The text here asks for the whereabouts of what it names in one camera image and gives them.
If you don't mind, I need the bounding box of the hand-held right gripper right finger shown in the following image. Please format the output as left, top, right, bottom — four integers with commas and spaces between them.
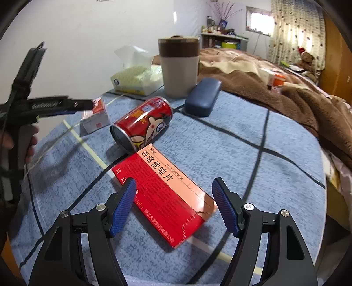
211, 177, 318, 286

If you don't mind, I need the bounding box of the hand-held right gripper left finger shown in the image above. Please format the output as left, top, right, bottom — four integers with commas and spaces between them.
29, 177, 137, 286

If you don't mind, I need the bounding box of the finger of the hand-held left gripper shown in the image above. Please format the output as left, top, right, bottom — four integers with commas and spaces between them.
27, 96, 94, 118

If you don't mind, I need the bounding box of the small red white carton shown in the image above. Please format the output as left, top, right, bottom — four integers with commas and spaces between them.
80, 97, 111, 134

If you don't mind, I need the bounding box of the red medicine box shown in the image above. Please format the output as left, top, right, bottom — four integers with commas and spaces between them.
112, 143, 218, 249

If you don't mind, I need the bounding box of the person's left hand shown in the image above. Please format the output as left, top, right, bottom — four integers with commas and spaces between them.
0, 125, 39, 159

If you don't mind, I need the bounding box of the blue checked tablecloth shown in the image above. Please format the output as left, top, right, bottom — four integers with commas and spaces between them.
11, 88, 328, 286

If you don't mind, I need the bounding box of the yellow tissue pack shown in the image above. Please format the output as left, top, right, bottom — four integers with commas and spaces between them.
110, 45, 163, 96

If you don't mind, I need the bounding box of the red drink can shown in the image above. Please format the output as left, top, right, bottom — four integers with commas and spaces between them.
110, 96, 173, 153

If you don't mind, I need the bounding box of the navy glasses case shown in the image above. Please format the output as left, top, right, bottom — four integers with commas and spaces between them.
185, 78, 222, 117

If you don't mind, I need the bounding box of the brown blanket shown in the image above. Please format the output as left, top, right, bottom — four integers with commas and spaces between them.
198, 48, 352, 158

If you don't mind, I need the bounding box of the beige tumbler brown band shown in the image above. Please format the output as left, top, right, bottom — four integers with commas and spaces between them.
158, 36, 200, 99

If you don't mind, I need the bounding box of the white orange box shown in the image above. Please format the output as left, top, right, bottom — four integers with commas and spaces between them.
258, 69, 286, 87

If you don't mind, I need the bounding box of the cluttered white shelf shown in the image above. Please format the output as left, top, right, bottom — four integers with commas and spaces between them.
201, 31, 249, 52

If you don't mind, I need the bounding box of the brown teddy bear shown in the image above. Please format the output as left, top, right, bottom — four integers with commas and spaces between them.
295, 47, 317, 81

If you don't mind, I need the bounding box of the orange wooden wardrobe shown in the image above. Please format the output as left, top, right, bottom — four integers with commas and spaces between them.
319, 11, 352, 105

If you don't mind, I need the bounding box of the vase with purple flowers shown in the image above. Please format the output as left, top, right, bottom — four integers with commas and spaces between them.
210, 0, 243, 31

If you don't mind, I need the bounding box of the small window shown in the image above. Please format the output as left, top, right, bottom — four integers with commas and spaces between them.
246, 7, 275, 36

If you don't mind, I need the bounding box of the floral curtain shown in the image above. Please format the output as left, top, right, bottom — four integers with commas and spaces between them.
268, 0, 326, 66

